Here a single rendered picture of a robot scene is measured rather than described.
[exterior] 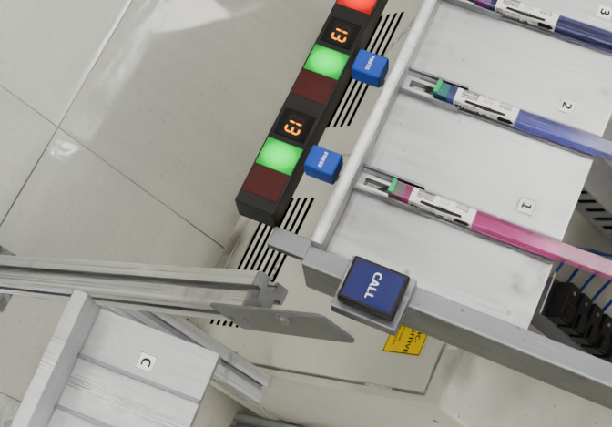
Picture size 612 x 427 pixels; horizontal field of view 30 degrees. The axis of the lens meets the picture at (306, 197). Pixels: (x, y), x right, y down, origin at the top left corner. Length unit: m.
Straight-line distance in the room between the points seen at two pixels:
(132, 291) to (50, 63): 0.54
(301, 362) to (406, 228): 0.48
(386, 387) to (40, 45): 0.71
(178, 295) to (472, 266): 0.31
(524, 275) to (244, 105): 0.93
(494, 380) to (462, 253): 0.35
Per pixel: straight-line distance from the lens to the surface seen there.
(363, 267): 0.97
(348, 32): 1.13
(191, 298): 1.14
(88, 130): 1.71
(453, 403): 1.29
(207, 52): 1.83
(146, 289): 1.22
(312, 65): 1.12
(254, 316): 1.06
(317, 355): 1.46
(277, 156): 1.07
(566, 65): 1.11
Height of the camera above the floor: 1.51
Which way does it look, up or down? 51 degrees down
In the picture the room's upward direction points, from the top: 89 degrees clockwise
